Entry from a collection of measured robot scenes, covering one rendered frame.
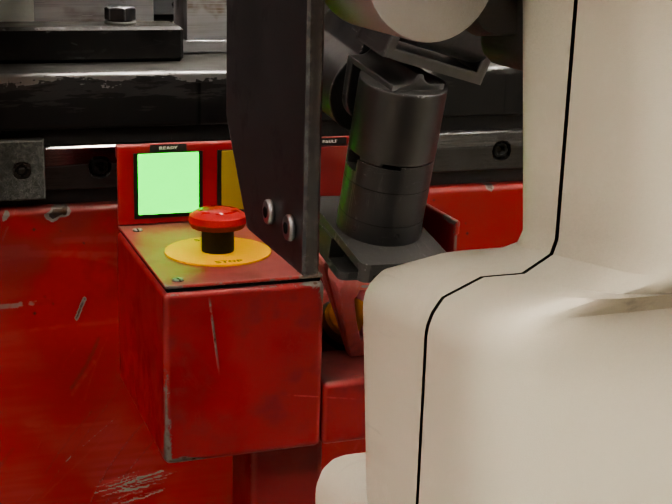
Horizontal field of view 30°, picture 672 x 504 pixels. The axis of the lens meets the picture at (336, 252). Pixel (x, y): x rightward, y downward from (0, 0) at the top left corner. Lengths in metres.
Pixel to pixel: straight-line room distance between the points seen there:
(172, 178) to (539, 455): 0.60
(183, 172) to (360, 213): 0.17
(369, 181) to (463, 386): 0.44
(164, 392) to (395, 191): 0.19
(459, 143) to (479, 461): 0.78
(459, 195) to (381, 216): 0.34
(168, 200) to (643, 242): 0.61
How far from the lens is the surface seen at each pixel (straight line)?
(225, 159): 0.93
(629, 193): 0.36
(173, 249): 0.86
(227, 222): 0.83
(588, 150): 0.38
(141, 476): 1.14
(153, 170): 0.92
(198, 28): 1.16
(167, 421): 0.81
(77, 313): 1.07
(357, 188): 0.80
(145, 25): 1.11
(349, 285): 0.82
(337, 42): 0.85
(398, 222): 0.81
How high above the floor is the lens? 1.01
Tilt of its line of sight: 15 degrees down
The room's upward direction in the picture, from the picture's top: 2 degrees clockwise
